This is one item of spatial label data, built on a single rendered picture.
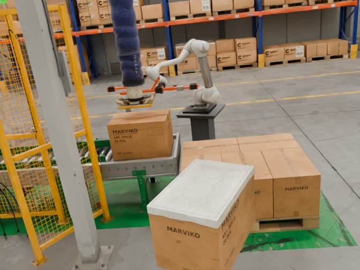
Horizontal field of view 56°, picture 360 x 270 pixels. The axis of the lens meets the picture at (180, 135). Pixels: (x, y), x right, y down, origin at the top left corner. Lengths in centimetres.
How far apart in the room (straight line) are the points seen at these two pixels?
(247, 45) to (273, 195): 800
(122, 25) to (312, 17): 965
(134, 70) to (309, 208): 205
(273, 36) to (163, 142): 914
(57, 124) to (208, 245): 144
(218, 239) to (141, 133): 194
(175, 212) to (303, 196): 164
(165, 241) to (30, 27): 161
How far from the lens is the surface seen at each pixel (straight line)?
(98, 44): 1225
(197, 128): 428
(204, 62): 393
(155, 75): 377
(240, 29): 1196
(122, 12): 336
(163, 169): 343
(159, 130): 341
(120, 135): 352
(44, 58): 253
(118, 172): 352
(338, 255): 315
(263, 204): 313
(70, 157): 270
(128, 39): 337
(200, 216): 171
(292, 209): 321
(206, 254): 183
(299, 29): 1236
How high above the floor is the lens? 198
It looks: 21 degrees down
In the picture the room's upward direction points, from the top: 7 degrees counter-clockwise
